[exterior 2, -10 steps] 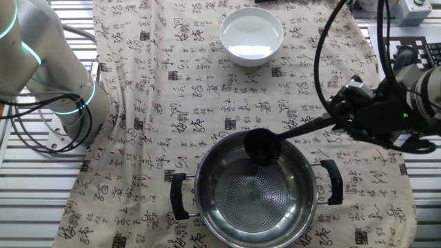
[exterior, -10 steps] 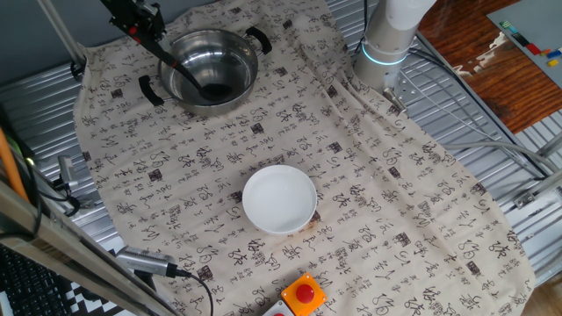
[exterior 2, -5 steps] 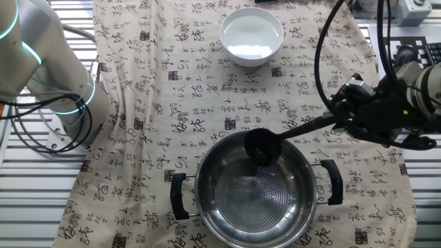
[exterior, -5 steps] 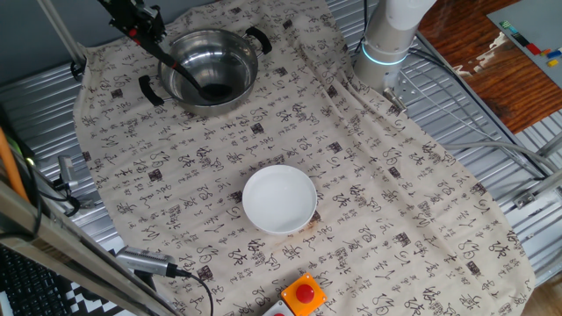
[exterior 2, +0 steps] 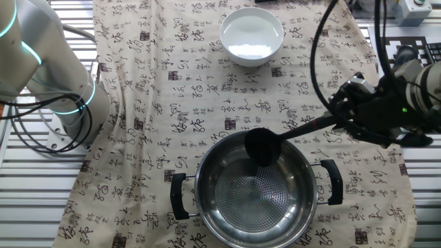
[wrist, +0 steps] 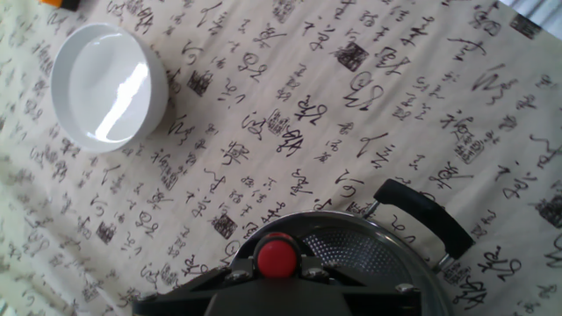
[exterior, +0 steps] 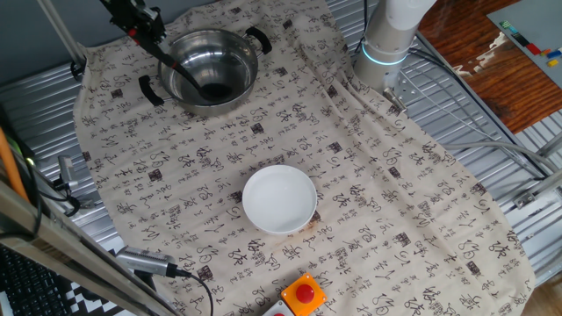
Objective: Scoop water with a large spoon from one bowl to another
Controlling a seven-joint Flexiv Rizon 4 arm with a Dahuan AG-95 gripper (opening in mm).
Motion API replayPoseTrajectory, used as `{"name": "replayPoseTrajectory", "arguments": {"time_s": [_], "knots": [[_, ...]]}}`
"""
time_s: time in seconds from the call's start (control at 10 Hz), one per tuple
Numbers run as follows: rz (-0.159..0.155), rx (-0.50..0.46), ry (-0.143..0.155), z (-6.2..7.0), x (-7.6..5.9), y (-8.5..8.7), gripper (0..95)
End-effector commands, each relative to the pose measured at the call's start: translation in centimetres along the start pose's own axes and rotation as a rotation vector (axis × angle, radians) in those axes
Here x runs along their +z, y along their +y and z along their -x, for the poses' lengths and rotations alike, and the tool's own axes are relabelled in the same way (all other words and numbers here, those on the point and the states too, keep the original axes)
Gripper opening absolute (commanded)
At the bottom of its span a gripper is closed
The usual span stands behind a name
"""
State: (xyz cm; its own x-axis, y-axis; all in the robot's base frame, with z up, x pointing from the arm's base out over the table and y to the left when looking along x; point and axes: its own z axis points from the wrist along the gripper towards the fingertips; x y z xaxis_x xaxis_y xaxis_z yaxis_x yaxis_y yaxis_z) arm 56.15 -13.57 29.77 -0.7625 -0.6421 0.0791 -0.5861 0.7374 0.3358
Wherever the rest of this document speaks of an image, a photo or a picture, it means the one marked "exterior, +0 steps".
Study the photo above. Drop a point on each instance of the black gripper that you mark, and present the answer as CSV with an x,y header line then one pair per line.
x,y
127,11

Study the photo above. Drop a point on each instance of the black ladle with red trim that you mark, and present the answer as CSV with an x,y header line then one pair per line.
x,y
215,92

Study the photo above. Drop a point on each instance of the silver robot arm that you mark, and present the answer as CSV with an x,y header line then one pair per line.
x,y
391,39

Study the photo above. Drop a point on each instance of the white bowl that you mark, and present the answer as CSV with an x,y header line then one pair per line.
x,y
278,199

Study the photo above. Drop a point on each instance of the thin metal rod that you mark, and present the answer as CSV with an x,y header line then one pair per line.
x,y
61,33

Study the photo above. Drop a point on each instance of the orange pole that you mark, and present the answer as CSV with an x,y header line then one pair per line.
x,y
11,167

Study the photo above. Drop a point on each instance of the black white checkerboard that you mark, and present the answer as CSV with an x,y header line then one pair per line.
x,y
94,303

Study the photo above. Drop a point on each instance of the black keyboard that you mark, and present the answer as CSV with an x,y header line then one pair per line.
x,y
30,285

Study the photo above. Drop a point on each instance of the calligraphy print tablecloth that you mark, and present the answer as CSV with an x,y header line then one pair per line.
x,y
395,197

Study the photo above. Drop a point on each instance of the orange box with red button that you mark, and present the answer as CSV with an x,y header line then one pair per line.
x,y
304,294

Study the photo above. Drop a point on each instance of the grey box with mushroom button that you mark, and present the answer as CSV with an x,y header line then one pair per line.
x,y
277,310

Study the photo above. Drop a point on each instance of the wooden table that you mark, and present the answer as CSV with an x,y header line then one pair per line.
x,y
492,70

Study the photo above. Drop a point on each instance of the red block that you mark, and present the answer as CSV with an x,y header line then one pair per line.
x,y
534,48

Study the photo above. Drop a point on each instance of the grey board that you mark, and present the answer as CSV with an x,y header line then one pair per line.
x,y
535,22

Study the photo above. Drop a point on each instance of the yellow block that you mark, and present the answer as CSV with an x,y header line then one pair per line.
x,y
552,62

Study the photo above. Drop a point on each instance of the blue block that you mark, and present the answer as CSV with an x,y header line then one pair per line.
x,y
554,54

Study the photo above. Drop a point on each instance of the small grey camera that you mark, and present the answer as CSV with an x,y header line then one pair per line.
x,y
67,171

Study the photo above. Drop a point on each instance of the aluminium frame bar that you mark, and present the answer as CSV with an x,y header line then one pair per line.
x,y
66,246

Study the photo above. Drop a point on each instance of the grey depth camera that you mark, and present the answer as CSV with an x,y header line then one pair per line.
x,y
145,261

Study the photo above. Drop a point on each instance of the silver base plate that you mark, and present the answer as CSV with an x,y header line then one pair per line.
x,y
401,90

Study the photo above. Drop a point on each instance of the metal corner bracket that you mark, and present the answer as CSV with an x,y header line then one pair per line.
x,y
527,197

